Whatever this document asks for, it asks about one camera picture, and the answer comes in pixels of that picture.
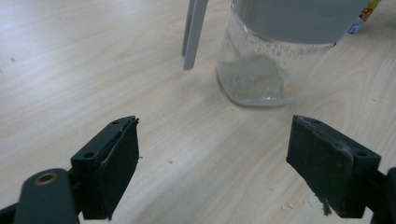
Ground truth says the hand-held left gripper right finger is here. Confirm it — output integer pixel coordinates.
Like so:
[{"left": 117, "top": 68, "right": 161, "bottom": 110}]
[{"left": 286, "top": 114, "right": 382, "bottom": 218}]

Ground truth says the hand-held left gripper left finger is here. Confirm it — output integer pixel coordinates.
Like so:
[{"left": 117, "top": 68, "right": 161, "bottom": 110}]
[{"left": 70, "top": 115, "right": 140, "bottom": 220}]

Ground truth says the clear pitcher with grey lid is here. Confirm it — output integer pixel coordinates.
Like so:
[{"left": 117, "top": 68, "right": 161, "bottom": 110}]
[{"left": 181, "top": 0, "right": 372, "bottom": 108}]

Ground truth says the yellow seasoning packet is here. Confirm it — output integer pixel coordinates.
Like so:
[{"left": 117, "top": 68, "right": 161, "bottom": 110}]
[{"left": 346, "top": 0, "right": 383, "bottom": 35}]

